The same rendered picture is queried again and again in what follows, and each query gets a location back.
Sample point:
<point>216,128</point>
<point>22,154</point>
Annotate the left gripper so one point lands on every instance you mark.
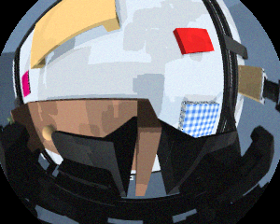
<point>36,153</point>

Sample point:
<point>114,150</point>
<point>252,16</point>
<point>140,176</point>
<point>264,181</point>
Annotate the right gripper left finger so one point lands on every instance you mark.
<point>107,153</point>

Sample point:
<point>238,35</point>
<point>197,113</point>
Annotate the tan ball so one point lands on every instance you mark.
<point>47,131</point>

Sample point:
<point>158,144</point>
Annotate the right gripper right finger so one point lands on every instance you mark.
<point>179,153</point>

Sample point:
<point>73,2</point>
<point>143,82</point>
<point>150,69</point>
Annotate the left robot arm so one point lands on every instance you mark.
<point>23,200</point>

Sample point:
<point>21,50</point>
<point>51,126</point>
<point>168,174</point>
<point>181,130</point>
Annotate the red rectangular block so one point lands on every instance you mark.
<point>192,40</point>

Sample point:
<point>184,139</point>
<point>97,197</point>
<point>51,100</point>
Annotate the tan wooden shelf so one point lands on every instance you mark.
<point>68,19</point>

